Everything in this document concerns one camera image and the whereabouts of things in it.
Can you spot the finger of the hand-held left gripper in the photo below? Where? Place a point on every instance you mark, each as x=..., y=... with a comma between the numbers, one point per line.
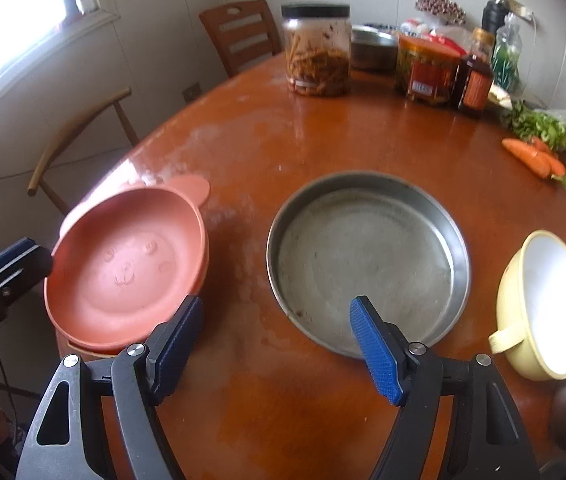
x=30, y=267
x=13, y=250

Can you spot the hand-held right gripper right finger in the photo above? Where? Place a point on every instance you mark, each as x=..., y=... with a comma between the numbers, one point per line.
x=373, y=350

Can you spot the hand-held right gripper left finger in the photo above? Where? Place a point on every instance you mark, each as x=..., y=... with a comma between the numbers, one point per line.
x=178, y=350

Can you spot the pink pig-face plate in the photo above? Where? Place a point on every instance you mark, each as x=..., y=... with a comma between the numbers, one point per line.
x=123, y=270

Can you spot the round metal pan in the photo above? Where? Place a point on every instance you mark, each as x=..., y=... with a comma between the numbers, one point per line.
x=363, y=260

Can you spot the curved-back wooden chair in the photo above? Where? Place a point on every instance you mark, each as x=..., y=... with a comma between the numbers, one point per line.
x=83, y=125

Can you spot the window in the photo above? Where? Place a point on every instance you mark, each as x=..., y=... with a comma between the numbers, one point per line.
x=8, y=15

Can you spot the carrot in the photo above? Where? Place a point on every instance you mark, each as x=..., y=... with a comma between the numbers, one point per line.
x=553, y=160
x=525, y=156

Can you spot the plate of sliced food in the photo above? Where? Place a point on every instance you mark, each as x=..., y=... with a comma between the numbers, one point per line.
x=499, y=97

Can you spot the orange-lidded pickle jar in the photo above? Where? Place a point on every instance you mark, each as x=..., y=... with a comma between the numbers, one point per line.
x=425, y=72

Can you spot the dark sauce bottle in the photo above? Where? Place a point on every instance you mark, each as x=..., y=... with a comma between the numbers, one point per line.
x=473, y=85

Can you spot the bag of green vegetables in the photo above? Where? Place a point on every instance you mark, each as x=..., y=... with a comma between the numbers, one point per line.
x=548, y=125

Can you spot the small steel bowl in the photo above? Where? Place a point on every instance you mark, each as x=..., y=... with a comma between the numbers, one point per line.
x=373, y=50

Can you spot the clear jar with black lid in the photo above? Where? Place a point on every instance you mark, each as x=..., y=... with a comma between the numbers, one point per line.
x=318, y=55

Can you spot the brown slatted wooden chair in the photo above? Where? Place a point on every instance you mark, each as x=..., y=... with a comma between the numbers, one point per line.
x=240, y=35

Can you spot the clear plastic bottle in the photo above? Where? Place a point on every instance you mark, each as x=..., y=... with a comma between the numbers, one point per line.
x=507, y=60

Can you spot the red tissue pack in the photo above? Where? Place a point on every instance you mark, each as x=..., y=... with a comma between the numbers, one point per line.
x=443, y=37

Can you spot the blue patterned plate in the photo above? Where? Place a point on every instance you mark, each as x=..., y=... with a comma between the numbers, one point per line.
x=380, y=25

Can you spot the dried flower bouquet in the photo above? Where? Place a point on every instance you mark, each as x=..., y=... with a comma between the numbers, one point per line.
x=440, y=9

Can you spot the black thermos bottle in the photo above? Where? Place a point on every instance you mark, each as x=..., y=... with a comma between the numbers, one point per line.
x=493, y=15

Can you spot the dark wall outlet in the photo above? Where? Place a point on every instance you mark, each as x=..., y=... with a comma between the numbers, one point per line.
x=191, y=92

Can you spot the white wall outlet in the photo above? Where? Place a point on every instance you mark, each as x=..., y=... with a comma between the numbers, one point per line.
x=520, y=9

